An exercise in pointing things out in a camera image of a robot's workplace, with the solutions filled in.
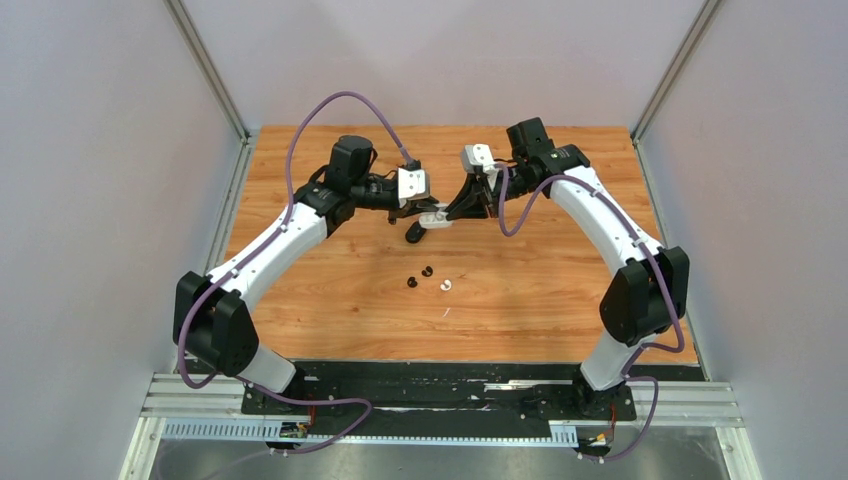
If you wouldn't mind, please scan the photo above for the white earbud charging case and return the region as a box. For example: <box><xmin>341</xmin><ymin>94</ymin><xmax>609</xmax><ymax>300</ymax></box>
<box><xmin>417</xmin><ymin>209</ymin><xmax>454</xmax><ymax>230</ymax></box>

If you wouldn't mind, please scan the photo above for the black earbud charging case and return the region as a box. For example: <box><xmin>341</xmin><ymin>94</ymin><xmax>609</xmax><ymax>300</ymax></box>
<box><xmin>405</xmin><ymin>222</ymin><xmax>427</xmax><ymax>244</ymax></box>

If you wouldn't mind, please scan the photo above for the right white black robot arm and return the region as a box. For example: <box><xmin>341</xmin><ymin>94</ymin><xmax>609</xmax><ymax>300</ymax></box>
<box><xmin>444</xmin><ymin>117</ymin><xmax>690</xmax><ymax>418</ymax></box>

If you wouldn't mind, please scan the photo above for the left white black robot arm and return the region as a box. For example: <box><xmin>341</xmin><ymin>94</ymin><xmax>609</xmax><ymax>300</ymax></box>
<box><xmin>173</xmin><ymin>135</ymin><xmax>437</xmax><ymax>413</ymax></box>

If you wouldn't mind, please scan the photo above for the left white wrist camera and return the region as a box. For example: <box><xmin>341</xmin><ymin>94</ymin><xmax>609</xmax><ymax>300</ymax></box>
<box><xmin>397</xmin><ymin>168</ymin><xmax>430</xmax><ymax>202</ymax></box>

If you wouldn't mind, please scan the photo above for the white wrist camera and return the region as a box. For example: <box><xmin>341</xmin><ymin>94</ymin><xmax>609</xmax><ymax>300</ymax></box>
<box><xmin>460</xmin><ymin>144</ymin><xmax>499</xmax><ymax>176</ymax></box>
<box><xmin>397</xmin><ymin>168</ymin><xmax>430</xmax><ymax>202</ymax></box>

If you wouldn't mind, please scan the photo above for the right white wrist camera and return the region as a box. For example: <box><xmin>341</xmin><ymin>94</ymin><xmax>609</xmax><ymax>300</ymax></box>
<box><xmin>460</xmin><ymin>144</ymin><xmax>499</xmax><ymax>176</ymax></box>

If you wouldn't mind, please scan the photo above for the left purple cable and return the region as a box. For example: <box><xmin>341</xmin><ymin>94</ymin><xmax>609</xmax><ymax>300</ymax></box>
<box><xmin>177</xmin><ymin>91</ymin><xmax>423</xmax><ymax>456</ymax></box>

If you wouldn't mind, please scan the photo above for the purple cable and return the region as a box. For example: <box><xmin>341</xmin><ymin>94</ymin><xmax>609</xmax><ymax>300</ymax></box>
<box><xmin>495</xmin><ymin>165</ymin><xmax>686</xmax><ymax>463</ymax></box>
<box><xmin>177</xmin><ymin>91</ymin><xmax>423</xmax><ymax>456</ymax></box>

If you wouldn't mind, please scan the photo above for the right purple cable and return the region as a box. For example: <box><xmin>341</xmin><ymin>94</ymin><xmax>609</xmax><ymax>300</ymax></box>
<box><xmin>495</xmin><ymin>165</ymin><xmax>686</xmax><ymax>463</ymax></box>

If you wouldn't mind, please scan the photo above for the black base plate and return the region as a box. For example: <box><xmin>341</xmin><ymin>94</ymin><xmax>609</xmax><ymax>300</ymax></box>
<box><xmin>176</xmin><ymin>358</ymin><xmax>708</xmax><ymax>440</ymax></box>

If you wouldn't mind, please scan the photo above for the white slotted cable duct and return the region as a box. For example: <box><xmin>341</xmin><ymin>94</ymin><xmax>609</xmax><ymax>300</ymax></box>
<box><xmin>161</xmin><ymin>421</ymin><xmax>580</xmax><ymax>448</ymax></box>

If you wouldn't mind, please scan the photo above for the right aluminium frame post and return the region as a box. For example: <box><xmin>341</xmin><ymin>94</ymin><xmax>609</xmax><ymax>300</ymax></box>
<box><xmin>630</xmin><ymin>0</ymin><xmax>724</xmax><ymax>146</ymax></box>

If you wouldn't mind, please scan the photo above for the aluminium frame post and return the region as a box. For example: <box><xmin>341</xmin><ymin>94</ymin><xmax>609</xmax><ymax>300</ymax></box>
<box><xmin>630</xmin><ymin>0</ymin><xmax>724</xmax><ymax>146</ymax></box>
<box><xmin>163</xmin><ymin>0</ymin><xmax>251</xmax><ymax>143</ymax></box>

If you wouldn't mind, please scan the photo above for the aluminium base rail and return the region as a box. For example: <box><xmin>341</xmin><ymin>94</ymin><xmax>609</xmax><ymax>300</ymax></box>
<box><xmin>141</xmin><ymin>374</ymin><xmax>744</xmax><ymax>427</ymax></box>

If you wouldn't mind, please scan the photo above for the left aluminium frame post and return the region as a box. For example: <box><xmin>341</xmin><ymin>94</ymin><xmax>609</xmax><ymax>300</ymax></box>
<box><xmin>163</xmin><ymin>0</ymin><xmax>251</xmax><ymax>143</ymax></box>

